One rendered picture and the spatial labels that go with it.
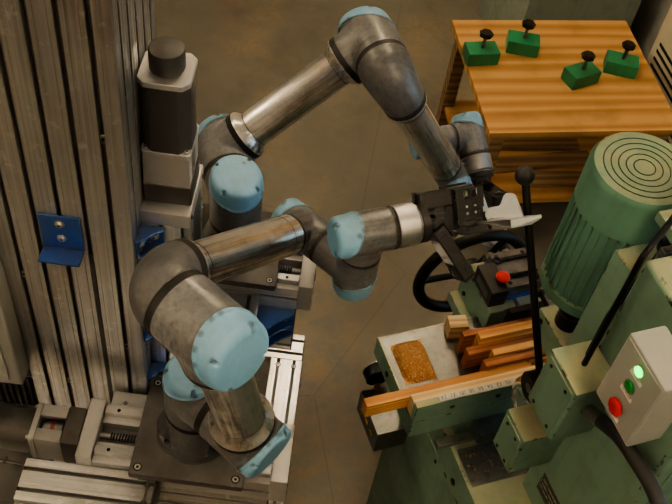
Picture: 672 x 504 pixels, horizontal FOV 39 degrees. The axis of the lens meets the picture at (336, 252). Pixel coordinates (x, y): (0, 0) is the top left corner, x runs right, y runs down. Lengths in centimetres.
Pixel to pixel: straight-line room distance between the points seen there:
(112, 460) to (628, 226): 110
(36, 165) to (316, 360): 161
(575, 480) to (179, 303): 82
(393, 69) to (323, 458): 131
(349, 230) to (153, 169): 36
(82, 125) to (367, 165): 219
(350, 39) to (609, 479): 103
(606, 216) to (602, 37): 204
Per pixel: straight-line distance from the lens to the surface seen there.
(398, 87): 201
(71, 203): 168
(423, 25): 432
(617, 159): 162
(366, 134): 374
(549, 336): 193
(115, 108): 150
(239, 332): 134
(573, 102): 327
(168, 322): 137
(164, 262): 141
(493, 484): 202
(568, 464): 182
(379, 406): 190
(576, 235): 167
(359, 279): 166
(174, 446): 191
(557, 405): 161
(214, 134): 218
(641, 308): 150
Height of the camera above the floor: 255
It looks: 50 degrees down
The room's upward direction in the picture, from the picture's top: 9 degrees clockwise
